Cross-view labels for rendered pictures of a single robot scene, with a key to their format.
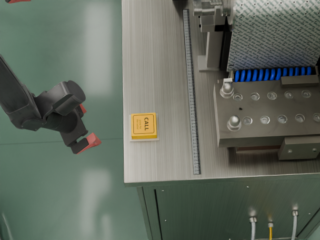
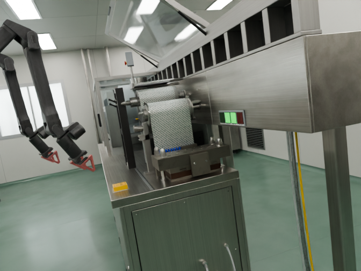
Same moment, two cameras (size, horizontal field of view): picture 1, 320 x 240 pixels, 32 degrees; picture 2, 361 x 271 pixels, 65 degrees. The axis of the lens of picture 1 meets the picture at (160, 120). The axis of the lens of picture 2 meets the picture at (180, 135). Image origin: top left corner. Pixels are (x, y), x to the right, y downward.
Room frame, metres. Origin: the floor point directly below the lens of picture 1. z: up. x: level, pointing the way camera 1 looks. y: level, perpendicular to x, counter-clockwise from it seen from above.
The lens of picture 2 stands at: (-0.80, 0.17, 1.30)
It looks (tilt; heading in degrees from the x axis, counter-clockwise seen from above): 7 degrees down; 341
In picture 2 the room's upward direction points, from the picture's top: 8 degrees counter-clockwise
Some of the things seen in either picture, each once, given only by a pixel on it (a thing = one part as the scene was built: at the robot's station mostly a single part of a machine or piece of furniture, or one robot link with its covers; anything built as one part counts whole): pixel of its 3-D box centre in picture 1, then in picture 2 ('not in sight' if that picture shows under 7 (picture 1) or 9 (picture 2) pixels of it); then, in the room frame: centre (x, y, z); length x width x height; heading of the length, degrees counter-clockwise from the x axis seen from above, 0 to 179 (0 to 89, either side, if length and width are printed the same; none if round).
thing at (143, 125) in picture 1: (144, 125); (120, 186); (0.65, 0.05, 0.91); 0.07 x 0.07 x 0.02; 88
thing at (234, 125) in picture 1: (235, 121); (163, 152); (0.57, -0.19, 1.05); 0.04 x 0.04 x 0.04
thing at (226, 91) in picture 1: (227, 88); (156, 150); (0.67, -0.18, 1.05); 0.04 x 0.04 x 0.04
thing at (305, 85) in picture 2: not in sight; (183, 101); (1.43, -0.66, 1.29); 3.10 x 0.28 x 0.30; 178
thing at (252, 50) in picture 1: (275, 50); (173, 135); (0.73, -0.31, 1.11); 0.23 x 0.01 x 0.18; 88
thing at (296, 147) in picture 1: (300, 148); (200, 164); (0.52, -0.36, 0.97); 0.10 x 0.03 x 0.11; 88
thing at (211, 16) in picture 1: (209, 35); (145, 148); (0.83, -0.15, 1.05); 0.06 x 0.05 x 0.31; 88
